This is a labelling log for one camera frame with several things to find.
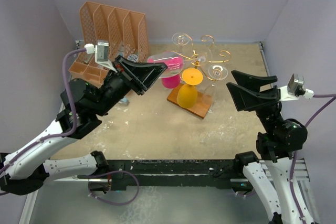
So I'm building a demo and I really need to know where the wooden rack base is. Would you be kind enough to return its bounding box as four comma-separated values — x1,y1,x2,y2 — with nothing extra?
166,87,211,119

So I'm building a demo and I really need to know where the gold wire glass rack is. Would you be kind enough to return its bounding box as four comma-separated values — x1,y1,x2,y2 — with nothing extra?
177,35,232,72

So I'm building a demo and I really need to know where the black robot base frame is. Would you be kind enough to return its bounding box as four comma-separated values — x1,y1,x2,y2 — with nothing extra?
107,159,253,192

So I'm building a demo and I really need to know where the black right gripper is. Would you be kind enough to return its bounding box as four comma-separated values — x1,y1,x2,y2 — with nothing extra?
226,69,282,134

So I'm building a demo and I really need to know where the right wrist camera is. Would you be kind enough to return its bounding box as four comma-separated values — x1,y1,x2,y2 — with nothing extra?
278,73,314,102

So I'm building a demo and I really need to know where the peach plastic file organizer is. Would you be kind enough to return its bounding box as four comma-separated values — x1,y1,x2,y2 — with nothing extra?
69,1,149,87

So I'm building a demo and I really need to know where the round blue patterned tin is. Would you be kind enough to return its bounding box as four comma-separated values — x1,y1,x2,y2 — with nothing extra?
128,54,138,62

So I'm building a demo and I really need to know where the pink plastic wine glass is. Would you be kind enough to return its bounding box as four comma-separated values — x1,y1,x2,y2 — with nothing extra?
147,56,184,89

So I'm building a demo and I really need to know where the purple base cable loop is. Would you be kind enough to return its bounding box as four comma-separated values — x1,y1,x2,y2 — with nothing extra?
88,169,140,206

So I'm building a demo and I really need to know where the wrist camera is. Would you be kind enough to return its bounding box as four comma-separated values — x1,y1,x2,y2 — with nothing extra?
278,73,314,102
84,40,116,72

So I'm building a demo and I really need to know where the light blue correction tape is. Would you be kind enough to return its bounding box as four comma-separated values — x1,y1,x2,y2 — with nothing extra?
119,97,129,105

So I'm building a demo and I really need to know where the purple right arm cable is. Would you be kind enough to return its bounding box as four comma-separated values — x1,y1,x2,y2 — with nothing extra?
290,93,336,224

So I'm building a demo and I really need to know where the clear wine glass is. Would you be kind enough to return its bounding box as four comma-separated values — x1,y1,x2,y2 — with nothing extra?
172,33,190,53
147,51,206,79

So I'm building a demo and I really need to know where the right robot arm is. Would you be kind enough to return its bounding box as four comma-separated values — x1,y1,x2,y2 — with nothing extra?
226,70,315,223

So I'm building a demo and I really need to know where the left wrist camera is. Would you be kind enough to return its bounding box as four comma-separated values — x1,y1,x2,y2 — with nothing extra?
84,40,116,72

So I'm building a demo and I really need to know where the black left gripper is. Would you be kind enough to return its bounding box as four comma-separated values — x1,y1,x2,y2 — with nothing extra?
91,55,166,116

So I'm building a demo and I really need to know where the yellow plastic wine glass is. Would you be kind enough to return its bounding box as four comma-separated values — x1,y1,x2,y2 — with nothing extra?
176,68,203,109

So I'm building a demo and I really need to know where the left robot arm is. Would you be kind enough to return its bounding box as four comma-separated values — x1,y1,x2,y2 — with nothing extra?
1,56,167,195

